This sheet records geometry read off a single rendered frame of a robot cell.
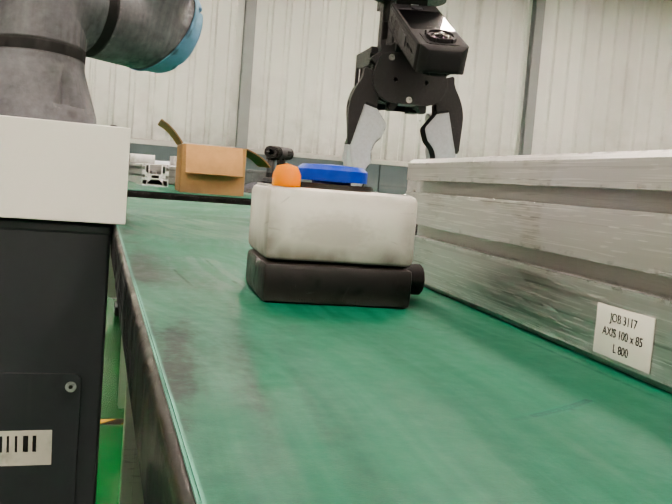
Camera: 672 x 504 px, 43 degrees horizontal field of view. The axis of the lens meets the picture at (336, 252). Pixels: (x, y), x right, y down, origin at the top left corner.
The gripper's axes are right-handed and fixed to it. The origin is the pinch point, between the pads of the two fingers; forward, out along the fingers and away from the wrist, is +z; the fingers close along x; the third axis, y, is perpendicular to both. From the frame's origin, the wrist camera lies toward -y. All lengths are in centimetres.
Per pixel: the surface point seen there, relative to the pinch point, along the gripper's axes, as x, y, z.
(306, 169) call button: 14.6, -31.8, -1.4
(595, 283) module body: 4.9, -46.3, 2.4
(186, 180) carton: 13, 192, 2
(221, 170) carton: 2, 188, -2
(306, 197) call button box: 15.0, -34.7, 0.0
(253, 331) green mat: 18.3, -42.9, 5.5
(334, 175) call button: 13.2, -32.7, -1.2
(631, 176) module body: 4.9, -48.1, -2.0
